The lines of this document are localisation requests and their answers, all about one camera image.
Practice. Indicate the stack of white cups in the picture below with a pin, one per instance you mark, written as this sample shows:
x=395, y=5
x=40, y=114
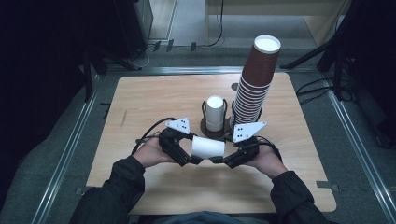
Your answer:
x=214, y=113

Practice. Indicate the black tripod stand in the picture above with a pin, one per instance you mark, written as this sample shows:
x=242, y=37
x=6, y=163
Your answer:
x=311, y=54

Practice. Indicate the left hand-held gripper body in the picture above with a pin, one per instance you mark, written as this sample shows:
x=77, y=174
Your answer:
x=171, y=140

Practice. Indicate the stack of brown cups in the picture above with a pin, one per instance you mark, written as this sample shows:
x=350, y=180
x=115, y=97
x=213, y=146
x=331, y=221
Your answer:
x=258, y=77

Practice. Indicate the aluminium floor rail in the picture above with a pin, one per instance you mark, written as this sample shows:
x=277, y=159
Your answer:
x=65, y=158
x=361, y=155

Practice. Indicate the light wooden furniture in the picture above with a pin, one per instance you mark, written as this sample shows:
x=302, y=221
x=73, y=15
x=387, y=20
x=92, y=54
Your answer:
x=320, y=26

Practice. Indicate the black cabinet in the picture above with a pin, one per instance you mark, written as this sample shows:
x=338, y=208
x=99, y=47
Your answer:
x=130, y=28

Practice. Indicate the grey round table grommet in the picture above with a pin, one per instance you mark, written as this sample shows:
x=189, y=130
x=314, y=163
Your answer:
x=234, y=87

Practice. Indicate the plain white paper cup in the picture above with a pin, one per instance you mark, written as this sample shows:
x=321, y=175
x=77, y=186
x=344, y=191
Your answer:
x=208, y=147

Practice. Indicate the black metal stand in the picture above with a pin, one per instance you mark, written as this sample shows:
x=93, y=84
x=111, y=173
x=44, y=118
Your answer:
x=88, y=81

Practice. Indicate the person's left hand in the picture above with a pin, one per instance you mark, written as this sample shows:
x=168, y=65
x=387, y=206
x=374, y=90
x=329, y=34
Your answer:
x=151, y=154

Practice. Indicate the dark double cup holder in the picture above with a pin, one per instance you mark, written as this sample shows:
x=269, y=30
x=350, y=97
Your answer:
x=214, y=134

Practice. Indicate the person's right hand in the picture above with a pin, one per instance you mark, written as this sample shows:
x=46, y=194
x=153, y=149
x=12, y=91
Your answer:
x=267, y=161

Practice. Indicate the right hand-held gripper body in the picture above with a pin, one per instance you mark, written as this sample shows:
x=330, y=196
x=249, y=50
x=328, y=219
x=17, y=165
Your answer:
x=247, y=133

